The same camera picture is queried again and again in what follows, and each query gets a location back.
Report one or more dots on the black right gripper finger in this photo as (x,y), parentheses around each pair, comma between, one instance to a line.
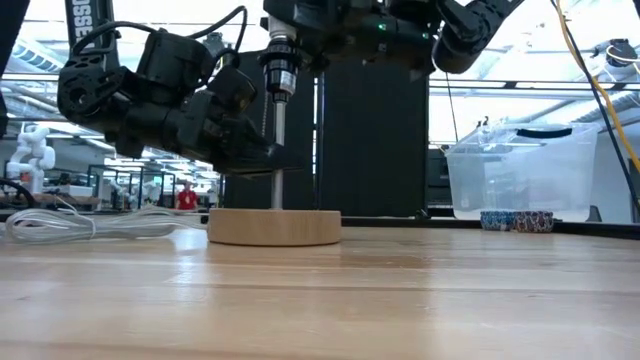
(282,7)

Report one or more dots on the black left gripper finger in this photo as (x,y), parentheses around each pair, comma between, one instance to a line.
(250,152)

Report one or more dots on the white flood lightbulb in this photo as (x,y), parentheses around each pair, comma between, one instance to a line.
(281,30)

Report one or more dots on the lamp with wooden base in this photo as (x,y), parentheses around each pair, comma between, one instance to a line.
(275,227)

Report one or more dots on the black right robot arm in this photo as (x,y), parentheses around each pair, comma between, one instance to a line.
(465,35)

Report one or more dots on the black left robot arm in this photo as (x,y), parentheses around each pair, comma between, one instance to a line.
(85,95)

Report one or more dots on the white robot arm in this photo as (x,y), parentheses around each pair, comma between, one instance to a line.
(32,152)

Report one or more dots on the person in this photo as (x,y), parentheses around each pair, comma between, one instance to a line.
(187,200)

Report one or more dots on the wooden workbench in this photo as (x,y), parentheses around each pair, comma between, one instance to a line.
(60,200)

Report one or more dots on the black equipment box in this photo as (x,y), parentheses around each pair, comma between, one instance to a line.
(437,175)

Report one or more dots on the clear plastic storage bin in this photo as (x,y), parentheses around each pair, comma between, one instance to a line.
(525,175)

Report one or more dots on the blue patterned round container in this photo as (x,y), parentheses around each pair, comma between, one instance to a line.
(497,221)

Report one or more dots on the red patterned round container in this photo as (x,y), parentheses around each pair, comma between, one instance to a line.
(534,221)

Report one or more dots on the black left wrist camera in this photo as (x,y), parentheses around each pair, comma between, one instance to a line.
(235,92)

